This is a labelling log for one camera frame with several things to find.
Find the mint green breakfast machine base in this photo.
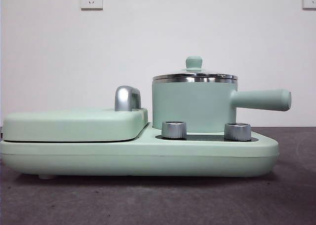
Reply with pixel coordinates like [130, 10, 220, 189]
[0, 122, 280, 180]

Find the glass lid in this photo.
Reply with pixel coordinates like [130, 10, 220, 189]
[152, 56, 239, 79]

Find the mint green pot, long handle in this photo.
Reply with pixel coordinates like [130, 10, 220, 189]
[151, 76, 292, 134]

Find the silver control knob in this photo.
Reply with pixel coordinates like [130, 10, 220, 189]
[161, 120, 188, 139]
[224, 122, 252, 141]

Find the mint green griddle cover, chrome handle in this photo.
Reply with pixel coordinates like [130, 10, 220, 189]
[1, 85, 149, 143]

